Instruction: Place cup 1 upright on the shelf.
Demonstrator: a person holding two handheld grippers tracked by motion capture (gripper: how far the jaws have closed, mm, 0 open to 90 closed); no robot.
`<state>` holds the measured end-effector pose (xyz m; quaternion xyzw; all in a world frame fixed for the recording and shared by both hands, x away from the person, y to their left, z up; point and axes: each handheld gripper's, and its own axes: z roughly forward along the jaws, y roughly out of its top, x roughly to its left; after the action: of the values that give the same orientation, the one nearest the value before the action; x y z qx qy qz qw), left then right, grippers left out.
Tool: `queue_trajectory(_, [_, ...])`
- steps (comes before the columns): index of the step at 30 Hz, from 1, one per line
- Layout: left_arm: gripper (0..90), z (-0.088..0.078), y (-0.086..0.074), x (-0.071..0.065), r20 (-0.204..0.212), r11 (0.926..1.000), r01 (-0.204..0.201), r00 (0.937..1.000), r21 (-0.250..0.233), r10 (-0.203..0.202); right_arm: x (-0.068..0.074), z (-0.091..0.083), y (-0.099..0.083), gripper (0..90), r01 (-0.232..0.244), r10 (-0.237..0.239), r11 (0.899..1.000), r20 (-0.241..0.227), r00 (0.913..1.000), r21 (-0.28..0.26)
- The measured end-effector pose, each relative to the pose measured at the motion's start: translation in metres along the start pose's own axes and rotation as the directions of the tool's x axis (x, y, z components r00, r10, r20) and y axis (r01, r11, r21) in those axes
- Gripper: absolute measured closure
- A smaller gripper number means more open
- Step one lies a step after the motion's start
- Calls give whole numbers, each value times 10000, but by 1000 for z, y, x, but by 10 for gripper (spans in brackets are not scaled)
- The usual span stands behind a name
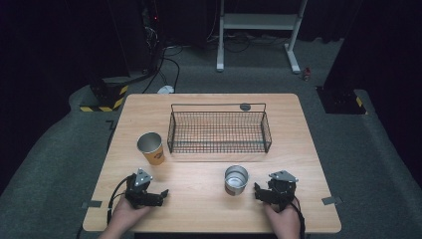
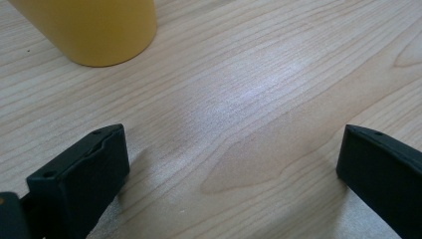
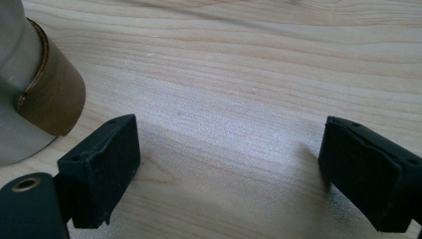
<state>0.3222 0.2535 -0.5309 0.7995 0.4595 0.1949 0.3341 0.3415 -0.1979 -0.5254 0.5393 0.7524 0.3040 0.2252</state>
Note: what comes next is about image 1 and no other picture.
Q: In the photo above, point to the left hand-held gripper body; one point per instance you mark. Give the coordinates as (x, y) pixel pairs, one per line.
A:
(139, 186)

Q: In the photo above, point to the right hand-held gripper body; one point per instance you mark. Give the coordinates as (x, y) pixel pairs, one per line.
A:
(282, 189)

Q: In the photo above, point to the silver metal can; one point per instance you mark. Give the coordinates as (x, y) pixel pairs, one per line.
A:
(236, 181)

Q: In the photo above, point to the orange paper cup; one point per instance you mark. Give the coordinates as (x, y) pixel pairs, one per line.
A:
(152, 151)

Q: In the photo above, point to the person's right hand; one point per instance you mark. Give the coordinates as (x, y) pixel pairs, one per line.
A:
(282, 217)

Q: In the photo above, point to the person's left hand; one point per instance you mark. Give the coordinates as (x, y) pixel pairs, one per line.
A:
(127, 212)

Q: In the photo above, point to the grey tape strip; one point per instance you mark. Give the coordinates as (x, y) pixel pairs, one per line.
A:
(92, 204)
(331, 200)

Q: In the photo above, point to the round grey table grommet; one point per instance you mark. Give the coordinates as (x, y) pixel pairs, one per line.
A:
(245, 107)

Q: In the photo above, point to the black yellow striped stand base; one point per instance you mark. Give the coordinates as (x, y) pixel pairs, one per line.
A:
(106, 99)

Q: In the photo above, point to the white power strip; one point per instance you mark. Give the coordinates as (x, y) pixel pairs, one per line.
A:
(166, 89)

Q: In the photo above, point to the black stand base yellow mark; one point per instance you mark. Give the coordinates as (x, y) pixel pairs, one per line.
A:
(341, 101)

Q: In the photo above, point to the small red floor object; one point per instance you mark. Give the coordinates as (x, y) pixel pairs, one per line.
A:
(307, 73)

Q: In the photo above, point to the dark computer tower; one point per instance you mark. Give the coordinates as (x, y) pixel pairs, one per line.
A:
(139, 36)

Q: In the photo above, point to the white metal stand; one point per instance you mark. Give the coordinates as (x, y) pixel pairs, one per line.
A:
(258, 21)

